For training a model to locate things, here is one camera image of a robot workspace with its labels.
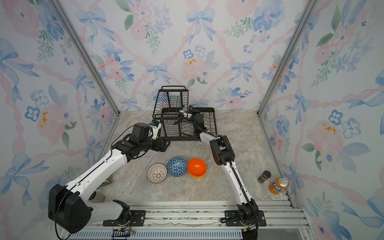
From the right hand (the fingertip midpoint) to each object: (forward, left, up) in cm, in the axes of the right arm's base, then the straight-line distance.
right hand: (192, 103), depth 107 cm
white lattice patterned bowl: (-47, +20, -13) cm, 52 cm away
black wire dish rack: (-17, +9, +2) cm, 19 cm away
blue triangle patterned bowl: (-43, +8, -11) cm, 45 cm away
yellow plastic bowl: (-49, -4, -10) cm, 51 cm away
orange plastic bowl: (-44, -4, -9) cm, 45 cm away
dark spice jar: (-50, -40, -5) cm, 64 cm away
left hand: (-35, +15, +5) cm, 38 cm away
